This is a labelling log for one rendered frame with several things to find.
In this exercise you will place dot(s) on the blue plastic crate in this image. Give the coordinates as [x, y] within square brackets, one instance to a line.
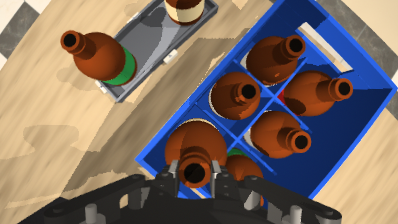
[334, 134]

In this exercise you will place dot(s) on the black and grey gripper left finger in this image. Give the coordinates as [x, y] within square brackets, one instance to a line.
[102, 205]

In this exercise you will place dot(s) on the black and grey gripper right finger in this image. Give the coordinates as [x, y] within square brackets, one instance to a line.
[284, 205]

